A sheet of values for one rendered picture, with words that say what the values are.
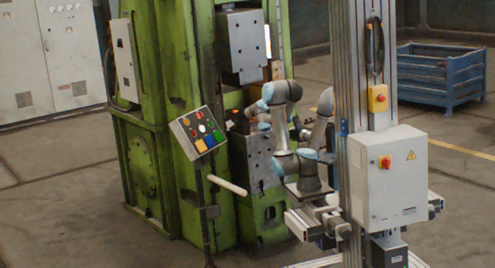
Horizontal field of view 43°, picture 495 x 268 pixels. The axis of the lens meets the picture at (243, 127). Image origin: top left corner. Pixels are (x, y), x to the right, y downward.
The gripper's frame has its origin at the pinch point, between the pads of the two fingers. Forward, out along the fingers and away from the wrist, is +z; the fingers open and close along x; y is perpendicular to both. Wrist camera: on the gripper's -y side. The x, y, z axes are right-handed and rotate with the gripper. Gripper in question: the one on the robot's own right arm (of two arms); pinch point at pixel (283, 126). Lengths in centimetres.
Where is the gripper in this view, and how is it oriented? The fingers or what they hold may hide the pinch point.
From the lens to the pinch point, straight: 422.0
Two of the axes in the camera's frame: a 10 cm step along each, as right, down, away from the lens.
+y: 0.9, 9.5, 2.8
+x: 8.2, -2.3, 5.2
